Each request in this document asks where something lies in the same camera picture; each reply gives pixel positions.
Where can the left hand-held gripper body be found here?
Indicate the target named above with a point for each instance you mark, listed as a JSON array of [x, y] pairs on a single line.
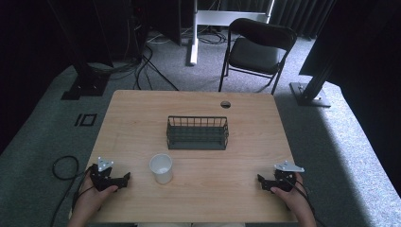
[[102, 181]]

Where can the white cup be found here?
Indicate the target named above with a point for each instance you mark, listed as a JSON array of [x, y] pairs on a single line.
[[161, 171]]

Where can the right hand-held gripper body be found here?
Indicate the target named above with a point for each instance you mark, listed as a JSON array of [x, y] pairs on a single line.
[[285, 179]]

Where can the black metal stand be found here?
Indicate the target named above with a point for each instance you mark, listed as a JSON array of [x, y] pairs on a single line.
[[90, 83], [310, 94]]

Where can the white metal desk frame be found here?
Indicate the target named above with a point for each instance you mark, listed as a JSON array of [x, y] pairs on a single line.
[[194, 38]]

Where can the person's left hand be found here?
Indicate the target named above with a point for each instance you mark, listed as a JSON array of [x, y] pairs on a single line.
[[88, 201]]

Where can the dark cabinet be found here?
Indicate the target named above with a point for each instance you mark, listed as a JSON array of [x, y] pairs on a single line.
[[165, 19]]

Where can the dark curtain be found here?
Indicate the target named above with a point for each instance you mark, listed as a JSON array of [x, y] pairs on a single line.
[[296, 15]]

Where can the black folding chair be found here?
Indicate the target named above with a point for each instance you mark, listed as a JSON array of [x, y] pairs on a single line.
[[252, 56]]

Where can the person's right hand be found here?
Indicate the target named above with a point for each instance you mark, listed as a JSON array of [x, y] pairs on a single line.
[[294, 201]]

